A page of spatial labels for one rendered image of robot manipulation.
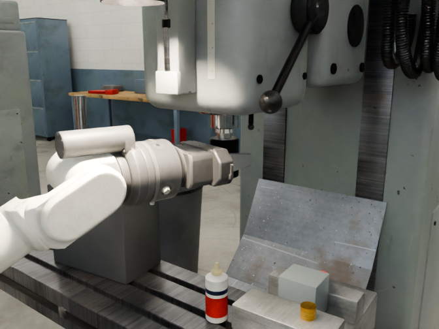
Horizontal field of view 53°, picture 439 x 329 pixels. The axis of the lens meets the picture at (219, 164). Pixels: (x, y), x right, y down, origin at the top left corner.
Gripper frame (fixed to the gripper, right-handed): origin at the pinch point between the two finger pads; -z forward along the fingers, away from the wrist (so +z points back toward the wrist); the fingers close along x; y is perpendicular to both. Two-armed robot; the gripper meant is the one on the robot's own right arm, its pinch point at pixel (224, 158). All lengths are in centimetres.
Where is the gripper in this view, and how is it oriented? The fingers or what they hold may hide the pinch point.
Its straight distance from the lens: 71.1
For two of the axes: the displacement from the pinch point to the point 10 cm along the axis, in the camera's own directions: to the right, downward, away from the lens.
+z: -7.9, 1.4, -6.0
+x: -6.1, -1.9, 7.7
